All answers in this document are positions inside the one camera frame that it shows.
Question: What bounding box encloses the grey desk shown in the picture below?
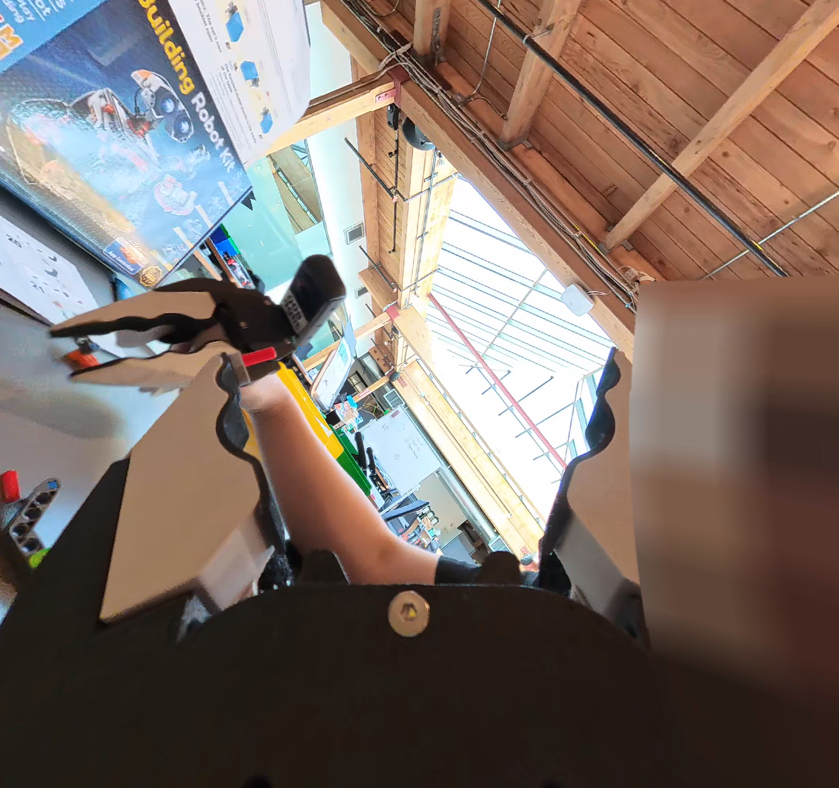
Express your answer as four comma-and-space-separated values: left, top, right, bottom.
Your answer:
0, 188, 250, 612

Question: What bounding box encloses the blue robot kit box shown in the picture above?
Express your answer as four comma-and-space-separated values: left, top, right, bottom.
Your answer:
0, 0, 255, 287

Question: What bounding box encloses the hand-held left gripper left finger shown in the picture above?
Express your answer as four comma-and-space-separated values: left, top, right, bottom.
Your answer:
98, 346, 286, 625

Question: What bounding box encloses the black ceiling pipe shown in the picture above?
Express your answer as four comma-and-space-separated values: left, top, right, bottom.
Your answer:
419, 0, 787, 278

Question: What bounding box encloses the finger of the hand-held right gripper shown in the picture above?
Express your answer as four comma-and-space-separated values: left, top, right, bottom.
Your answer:
49, 279, 227, 343
69, 341, 238, 397

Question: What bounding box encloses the white instruction booklet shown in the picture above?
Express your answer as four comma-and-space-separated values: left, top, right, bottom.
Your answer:
0, 214, 89, 330

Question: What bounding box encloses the whiteboard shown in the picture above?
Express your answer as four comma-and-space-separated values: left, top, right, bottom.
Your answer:
359, 408, 441, 497

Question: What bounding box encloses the green storage bin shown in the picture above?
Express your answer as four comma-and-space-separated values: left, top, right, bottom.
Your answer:
331, 426, 374, 497

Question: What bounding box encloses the person's right forearm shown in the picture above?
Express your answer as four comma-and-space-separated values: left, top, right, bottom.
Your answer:
237, 372, 538, 589

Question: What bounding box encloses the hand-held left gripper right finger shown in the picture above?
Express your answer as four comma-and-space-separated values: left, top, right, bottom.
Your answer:
539, 348, 646, 638

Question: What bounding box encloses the yellow storage bin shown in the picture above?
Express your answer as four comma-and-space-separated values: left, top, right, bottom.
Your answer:
241, 361, 345, 464

